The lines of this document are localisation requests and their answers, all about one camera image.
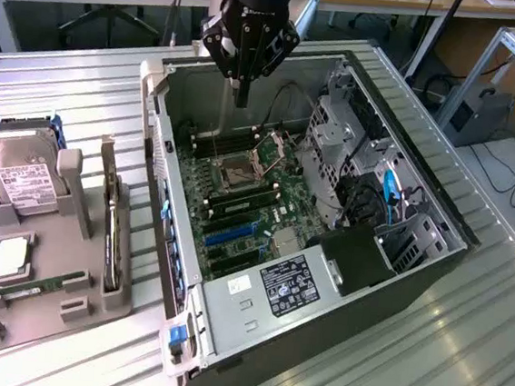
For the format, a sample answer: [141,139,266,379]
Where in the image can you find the green RAM stick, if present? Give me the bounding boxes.
[0,262,88,312]

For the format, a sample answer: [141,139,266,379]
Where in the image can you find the silver disk bay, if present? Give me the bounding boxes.
[371,207,471,282]

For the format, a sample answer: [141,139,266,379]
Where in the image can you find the black power wire bundle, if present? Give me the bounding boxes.
[332,170,393,234]

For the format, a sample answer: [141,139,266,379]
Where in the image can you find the black RAM slot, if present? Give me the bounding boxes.
[190,124,256,153]
[192,136,258,165]

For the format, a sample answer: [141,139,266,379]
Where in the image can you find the grey machine box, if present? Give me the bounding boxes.
[434,79,515,153]

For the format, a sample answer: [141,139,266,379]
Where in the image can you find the metal socket cover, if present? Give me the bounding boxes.
[247,127,288,179]

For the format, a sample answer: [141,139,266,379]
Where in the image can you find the CPU socket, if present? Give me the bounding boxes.
[218,154,258,190]

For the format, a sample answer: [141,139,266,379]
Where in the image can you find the silver drive cage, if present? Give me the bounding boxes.
[293,55,417,235]

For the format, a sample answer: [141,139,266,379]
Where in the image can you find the black plastic shroud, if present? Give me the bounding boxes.
[302,218,402,303]

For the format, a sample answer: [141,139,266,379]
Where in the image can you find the blue case latch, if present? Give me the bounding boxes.
[167,324,189,348]

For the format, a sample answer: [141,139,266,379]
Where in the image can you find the grey parts rack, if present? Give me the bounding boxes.
[0,140,148,376]

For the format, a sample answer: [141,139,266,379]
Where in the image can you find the black office chair base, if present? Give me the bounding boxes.
[54,0,163,55]
[326,6,400,44]

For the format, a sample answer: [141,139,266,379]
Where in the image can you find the silver hard disk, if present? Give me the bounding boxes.
[0,124,75,222]

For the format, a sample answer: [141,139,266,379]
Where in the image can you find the graphics card with black shroud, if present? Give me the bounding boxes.
[87,134,137,292]

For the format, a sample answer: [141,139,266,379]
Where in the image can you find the RAM stick in motherboard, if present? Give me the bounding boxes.
[208,187,281,223]

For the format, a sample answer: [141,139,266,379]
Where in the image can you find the silver power supply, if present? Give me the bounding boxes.
[194,234,350,371]

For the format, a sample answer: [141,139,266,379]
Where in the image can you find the blue disk caddy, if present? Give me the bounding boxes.
[0,105,71,171]

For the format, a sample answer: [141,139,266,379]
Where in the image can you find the green motherboard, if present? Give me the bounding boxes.
[157,114,338,296]

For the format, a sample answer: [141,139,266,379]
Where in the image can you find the silver CPU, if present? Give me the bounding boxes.
[0,235,34,285]

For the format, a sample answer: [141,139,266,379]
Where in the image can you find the blue expansion slot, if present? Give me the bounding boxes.
[204,223,262,252]

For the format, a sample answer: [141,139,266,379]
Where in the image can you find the black expansion slot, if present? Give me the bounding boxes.
[202,210,261,241]
[210,254,262,282]
[208,245,261,271]

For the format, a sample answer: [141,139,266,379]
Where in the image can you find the blue wire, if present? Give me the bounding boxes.
[377,167,403,226]

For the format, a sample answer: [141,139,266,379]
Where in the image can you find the open black PC case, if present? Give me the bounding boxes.
[109,30,499,386]

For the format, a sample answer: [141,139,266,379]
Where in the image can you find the thin locking lever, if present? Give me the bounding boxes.
[209,131,223,165]

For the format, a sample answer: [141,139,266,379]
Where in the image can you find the silver chipset heatsink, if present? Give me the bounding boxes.
[271,227,309,262]

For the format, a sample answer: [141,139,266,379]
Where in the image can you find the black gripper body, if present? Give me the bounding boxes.
[213,0,296,82]

